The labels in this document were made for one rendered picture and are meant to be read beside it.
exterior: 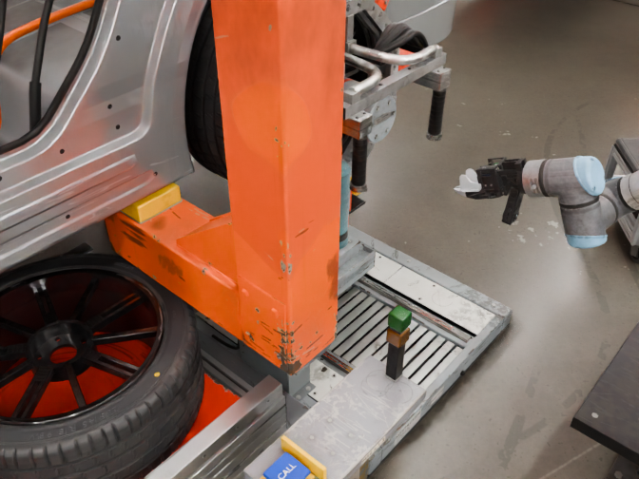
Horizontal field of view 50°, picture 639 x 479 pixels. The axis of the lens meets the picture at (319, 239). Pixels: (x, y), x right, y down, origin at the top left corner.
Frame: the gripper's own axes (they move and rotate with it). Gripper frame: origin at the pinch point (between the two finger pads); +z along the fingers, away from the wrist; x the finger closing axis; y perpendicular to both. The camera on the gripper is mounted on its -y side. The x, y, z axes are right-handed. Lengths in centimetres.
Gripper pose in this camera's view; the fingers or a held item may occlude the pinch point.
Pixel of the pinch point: (459, 191)
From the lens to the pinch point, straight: 184.5
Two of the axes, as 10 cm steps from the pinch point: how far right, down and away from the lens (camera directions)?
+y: -3.4, -8.7, -3.6
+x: -5.9, 5.0, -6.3
